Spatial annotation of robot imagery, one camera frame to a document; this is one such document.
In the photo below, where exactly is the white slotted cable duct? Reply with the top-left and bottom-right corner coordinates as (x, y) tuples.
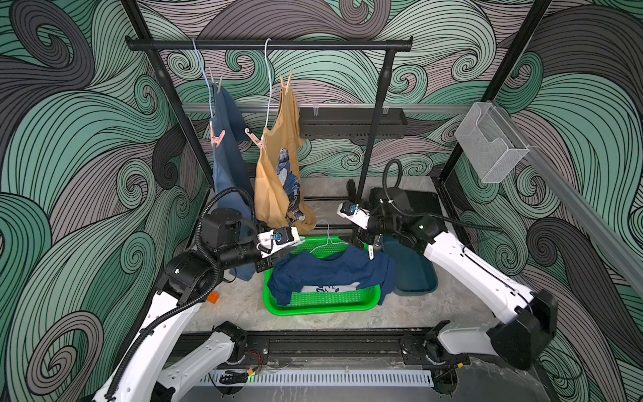
(231, 370), (434, 388)

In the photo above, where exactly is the black clothes rack frame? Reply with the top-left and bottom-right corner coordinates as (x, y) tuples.
(125, 37), (414, 202)

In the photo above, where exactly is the clear mesh wall bin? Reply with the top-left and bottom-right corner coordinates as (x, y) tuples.
(455, 102), (528, 184)

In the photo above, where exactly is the navy Mickey print t-shirt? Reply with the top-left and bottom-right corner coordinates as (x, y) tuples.
(267, 246), (398, 306)

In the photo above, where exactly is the pink clothespin on tan shirt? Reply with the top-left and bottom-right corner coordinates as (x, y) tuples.
(244, 127), (265, 149)

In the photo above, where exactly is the slate blue t-shirt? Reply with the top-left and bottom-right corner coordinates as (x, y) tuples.
(212, 88), (256, 281)

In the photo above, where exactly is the tan cartoon print t-shirt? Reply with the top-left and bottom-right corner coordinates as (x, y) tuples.
(255, 86), (316, 234)

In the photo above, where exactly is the light blue wire hanger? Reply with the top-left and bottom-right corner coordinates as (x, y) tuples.
(310, 219), (348, 255)

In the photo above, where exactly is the grey clothespin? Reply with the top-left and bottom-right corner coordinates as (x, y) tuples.
(211, 75), (223, 93)

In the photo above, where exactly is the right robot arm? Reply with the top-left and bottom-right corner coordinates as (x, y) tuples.
(338, 184), (559, 370)

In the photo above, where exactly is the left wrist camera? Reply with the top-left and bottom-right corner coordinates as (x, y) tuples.
(256, 227), (303, 258)

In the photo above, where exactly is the white wire hanger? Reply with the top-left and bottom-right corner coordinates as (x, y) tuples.
(263, 38), (274, 130)

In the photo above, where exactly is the green plastic basket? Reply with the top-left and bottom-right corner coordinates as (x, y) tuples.
(263, 236), (381, 317)

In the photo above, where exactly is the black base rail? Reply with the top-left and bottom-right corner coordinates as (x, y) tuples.
(170, 328), (533, 368)

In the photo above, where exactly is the black ribbed case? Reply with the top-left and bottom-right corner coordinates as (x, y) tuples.
(368, 188), (442, 224)

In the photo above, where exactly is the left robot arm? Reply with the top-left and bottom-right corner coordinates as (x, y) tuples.
(93, 187), (301, 401)

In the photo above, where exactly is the teal plastic tray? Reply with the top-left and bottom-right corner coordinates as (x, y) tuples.
(383, 236), (439, 296)

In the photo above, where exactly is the orange small block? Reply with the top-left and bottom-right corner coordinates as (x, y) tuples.
(207, 291), (220, 304)

